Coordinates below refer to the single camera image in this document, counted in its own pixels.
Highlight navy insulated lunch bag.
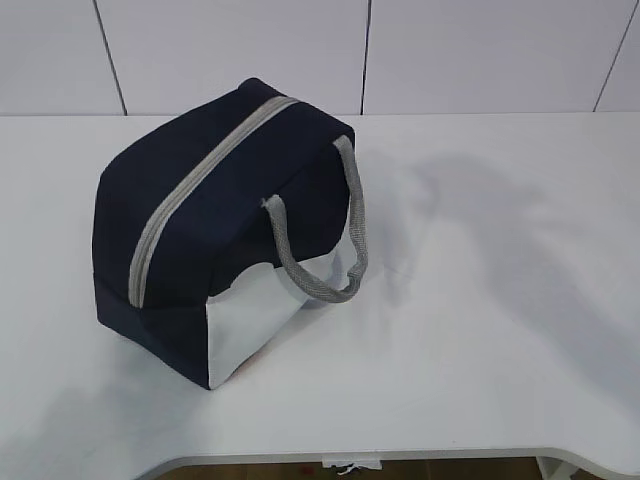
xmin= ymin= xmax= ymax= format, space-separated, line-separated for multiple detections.
xmin=92 ymin=78 xmax=368 ymax=390

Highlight white torn tape piece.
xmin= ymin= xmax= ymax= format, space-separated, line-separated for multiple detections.
xmin=321 ymin=457 xmax=383 ymax=476

